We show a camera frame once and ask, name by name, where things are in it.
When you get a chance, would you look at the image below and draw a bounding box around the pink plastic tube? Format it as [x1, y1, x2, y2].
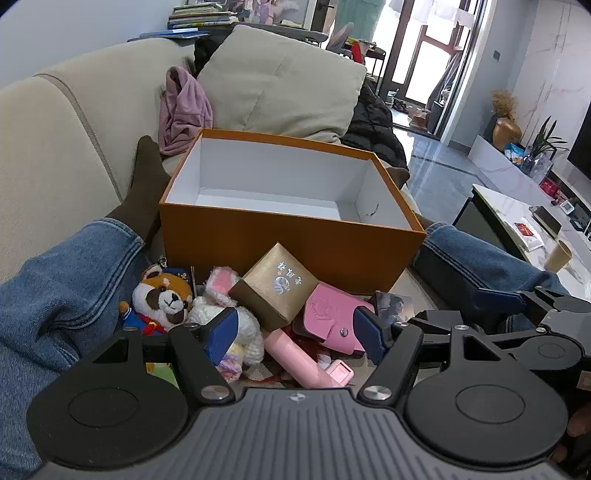
[263, 330, 339, 388]

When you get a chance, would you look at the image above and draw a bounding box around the green potted plant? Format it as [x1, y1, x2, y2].
[526, 115, 568, 161]

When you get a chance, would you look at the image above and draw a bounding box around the red feather shuttlecock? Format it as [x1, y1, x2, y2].
[302, 346, 342, 371]

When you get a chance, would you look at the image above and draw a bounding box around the pink card wallet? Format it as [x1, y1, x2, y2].
[292, 282, 377, 356]

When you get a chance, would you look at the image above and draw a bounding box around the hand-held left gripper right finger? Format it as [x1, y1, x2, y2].
[352, 306, 498, 408]

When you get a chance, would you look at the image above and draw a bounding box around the person's right leg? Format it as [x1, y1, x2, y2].
[412, 222, 570, 333]

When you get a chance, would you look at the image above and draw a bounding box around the person's right hand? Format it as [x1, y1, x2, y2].
[554, 402, 591, 464]

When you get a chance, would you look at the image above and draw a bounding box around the person's left brown sock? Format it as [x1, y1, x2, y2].
[105, 135, 172, 243]

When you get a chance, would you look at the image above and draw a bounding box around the person's left leg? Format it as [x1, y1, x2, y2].
[0, 218, 160, 480]

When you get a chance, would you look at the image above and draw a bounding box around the white TV stand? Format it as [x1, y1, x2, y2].
[468, 135, 591, 214]

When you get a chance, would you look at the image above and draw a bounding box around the beige cushion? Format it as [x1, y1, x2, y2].
[196, 24, 368, 144]

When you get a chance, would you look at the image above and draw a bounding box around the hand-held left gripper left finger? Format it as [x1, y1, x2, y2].
[91, 307, 240, 409]

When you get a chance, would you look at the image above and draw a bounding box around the golden brown vase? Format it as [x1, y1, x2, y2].
[492, 115, 522, 152]

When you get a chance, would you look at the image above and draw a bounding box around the white crochet bunny toy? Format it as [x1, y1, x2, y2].
[187, 265, 266, 381]

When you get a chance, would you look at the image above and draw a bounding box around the black puffer jacket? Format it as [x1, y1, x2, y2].
[341, 76, 409, 169]

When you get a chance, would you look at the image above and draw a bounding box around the dried plant bunch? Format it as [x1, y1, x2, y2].
[490, 90, 518, 118]

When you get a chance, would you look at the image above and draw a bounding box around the photo card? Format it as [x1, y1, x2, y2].
[375, 292, 416, 326]

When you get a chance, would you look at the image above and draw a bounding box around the person's brown sock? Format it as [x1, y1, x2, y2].
[105, 135, 172, 243]
[385, 166, 411, 190]

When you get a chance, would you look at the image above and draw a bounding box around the marble coffee table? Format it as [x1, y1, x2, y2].
[455, 184, 591, 302]

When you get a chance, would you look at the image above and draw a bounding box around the orange cardboard box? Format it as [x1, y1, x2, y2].
[158, 128, 426, 294]

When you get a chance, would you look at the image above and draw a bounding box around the blue book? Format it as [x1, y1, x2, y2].
[127, 28, 209, 43]

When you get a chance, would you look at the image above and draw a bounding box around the small pink square case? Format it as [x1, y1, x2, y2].
[323, 359, 355, 388]

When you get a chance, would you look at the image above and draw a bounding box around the wall poster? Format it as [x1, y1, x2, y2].
[231, 0, 309, 28]

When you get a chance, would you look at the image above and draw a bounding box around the fox plush toy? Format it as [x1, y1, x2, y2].
[119, 258, 195, 337]

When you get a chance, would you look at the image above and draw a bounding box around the black metal rack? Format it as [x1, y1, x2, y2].
[351, 39, 387, 80]

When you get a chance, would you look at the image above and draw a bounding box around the person's right brown sock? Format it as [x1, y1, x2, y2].
[385, 166, 411, 190]

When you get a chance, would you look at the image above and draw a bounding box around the red and white card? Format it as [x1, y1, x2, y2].
[513, 217, 546, 252]

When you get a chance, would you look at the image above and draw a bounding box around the grey office chair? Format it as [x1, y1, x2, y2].
[295, 22, 355, 52]

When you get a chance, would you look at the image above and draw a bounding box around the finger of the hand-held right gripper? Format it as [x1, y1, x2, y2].
[475, 286, 591, 320]
[411, 309, 553, 354]

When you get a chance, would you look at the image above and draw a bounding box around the stack of books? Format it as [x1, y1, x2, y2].
[167, 2, 238, 31]

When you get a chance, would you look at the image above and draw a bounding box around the paper cup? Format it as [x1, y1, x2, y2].
[544, 240, 573, 272]

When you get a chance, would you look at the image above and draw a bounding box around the green printed card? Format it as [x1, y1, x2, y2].
[147, 362, 180, 391]

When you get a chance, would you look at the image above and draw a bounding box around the pink cloth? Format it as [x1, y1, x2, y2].
[158, 65, 214, 156]

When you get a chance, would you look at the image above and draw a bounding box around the gold gift box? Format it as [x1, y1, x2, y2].
[228, 242, 320, 330]

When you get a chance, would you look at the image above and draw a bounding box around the person's leg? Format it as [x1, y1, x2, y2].
[412, 222, 570, 333]
[0, 218, 160, 480]

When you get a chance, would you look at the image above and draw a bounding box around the television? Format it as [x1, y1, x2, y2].
[567, 83, 591, 181]

